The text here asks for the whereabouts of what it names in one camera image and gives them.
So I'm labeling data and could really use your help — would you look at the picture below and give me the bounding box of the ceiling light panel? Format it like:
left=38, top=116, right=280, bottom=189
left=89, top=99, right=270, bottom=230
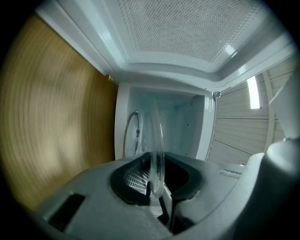
left=247, top=76, right=261, bottom=110

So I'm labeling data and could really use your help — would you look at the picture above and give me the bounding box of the white microwave oven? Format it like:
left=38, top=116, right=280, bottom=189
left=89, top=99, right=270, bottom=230
left=35, top=0, right=296, bottom=163

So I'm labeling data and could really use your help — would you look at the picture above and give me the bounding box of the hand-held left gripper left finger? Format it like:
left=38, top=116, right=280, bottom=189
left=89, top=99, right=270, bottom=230
left=35, top=152, right=174, bottom=240

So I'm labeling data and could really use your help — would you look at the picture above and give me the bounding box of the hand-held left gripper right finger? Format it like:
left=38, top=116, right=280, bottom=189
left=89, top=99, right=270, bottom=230
left=164, top=151, right=245, bottom=240

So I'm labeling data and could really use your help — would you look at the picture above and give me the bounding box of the round glass turntable plate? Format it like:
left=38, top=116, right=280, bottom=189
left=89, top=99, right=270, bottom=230
left=140, top=96, right=166, bottom=199

